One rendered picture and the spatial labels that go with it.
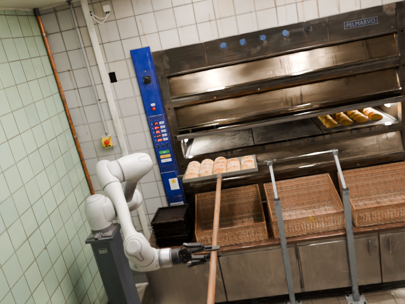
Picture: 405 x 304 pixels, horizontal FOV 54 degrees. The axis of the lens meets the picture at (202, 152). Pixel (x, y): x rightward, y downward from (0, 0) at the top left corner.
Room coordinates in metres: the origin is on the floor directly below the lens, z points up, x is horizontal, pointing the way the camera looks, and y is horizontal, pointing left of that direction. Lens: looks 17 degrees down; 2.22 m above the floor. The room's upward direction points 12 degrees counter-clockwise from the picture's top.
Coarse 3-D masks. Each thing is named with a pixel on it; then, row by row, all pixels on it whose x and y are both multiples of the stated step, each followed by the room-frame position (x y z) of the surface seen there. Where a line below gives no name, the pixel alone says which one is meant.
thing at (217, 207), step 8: (216, 192) 2.34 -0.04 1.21; (216, 200) 2.22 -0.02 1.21; (216, 208) 2.11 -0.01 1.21; (216, 216) 2.01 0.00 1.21; (216, 224) 1.92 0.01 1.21; (216, 232) 1.84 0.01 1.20; (216, 240) 1.76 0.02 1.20; (216, 256) 1.63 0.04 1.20; (208, 288) 1.40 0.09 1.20; (208, 296) 1.34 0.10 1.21
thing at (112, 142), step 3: (108, 135) 3.29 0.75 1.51; (111, 135) 3.28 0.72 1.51; (102, 138) 3.27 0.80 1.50; (105, 138) 3.27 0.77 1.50; (111, 138) 3.26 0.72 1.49; (114, 138) 3.31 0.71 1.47; (102, 141) 3.27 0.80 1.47; (108, 141) 3.26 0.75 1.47; (111, 141) 3.26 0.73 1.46; (114, 141) 3.29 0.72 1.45; (102, 144) 3.27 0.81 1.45; (108, 144) 3.26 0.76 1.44; (111, 144) 3.26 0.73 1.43; (114, 144) 3.27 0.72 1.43; (105, 147) 3.27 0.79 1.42; (108, 147) 3.27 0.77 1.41
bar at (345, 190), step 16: (272, 160) 2.80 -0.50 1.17; (288, 160) 2.78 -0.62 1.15; (336, 160) 2.69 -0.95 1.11; (272, 176) 2.72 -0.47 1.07; (352, 224) 2.51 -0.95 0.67; (352, 240) 2.51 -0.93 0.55; (288, 256) 2.57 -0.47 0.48; (352, 256) 2.51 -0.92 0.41; (288, 272) 2.57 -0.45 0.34; (352, 272) 2.51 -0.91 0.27; (288, 288) 2.58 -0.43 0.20; (352, 288) 2.54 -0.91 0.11
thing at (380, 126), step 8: (352, 128) 3.12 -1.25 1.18; (360, 128) 3.07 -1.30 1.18; (368, 128) 3.06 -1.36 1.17; (376, 128) 3.05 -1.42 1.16; (384, 128) 3.04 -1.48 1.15; (304, 136) 3.17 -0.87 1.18; (312, 136) 3.13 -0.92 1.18; (320, 136) 3.11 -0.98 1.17; (328, 136) 3.10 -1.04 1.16; (336, 136) 3.09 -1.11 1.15; (264, 144) 3.19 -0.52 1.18; (272, 144) 3.16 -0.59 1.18; (280, 144) 3.15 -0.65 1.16; (288, 144) 3.14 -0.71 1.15; (216, 152) 3.25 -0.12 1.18; (224, 152) 3.21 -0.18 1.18; (232, 152) 3.20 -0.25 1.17; (240, 152) 3.20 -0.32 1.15; (248, 152) 3.19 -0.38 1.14; (192, 160) 3.25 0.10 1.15
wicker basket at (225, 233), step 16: (208, 192) 3.20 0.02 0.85; (224, 192) 3.18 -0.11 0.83; (240, 192) 3.16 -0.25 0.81; (256, 192) 3.14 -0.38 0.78; (208, 208) 3.17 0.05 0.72; (224, 208) 3.15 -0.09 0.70; (240, 208) 3.12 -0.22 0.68; (256, 208) 3.11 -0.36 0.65; (208, 224) 3.12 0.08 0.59; (224, 224) 3.06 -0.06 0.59; (240, 224) 3.00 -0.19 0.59; (256, 224) 2.70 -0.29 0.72; (208, 240) 2.86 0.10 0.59; (224, 240) 2.73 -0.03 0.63; (240, 240) 2.72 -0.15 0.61; (256, 240) 2.70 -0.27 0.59
